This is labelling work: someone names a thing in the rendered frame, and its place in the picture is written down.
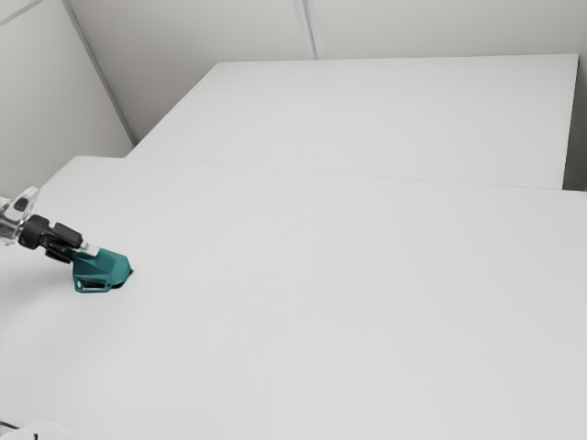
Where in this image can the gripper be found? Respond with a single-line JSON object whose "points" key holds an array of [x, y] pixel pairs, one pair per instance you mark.
{"points": [[34, 233]]}

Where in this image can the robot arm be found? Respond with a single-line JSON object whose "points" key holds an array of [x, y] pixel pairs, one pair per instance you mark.
{"points": [[11, 224]]}

